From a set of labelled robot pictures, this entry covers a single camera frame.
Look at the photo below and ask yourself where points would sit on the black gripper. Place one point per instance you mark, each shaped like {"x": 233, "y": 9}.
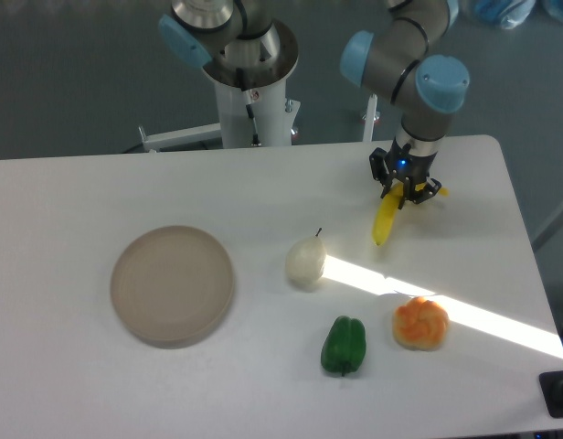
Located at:
{"x": 404, "y": 163}

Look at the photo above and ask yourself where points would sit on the yellow toy banana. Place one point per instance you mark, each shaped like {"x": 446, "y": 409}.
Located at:
{"x": 391, "y": 203}

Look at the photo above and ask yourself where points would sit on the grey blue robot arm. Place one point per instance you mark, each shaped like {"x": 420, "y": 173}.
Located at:
{"x": 396, "y": 65}

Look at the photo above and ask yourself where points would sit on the white toy pear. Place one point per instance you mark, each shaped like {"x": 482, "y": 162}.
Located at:
{"x": 305, "y": 261}

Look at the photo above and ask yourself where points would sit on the orange toy bread roll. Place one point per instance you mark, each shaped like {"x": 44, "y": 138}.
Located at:
{"x": 420, "y": 324}

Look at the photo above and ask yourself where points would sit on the green toy bell pepper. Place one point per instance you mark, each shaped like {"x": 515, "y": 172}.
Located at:
{"x": 344, "y": 348}

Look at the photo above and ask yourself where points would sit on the blue plastic bag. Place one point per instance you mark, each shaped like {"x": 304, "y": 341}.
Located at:
{"x": 508, "y": 14}

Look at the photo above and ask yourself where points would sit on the beige round plate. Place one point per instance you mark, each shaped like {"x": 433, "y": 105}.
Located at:
{"x": 172, "y": 286}

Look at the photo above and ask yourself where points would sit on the black device at table edge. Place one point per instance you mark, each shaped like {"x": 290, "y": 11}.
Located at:
{"x": 551, "y": 384}

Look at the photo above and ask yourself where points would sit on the white clamp post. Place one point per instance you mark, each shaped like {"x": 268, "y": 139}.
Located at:
{"x": 372, "y": 116}

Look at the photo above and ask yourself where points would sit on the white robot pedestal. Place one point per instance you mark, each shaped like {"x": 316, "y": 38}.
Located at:
{"x": 249, "y": 78}

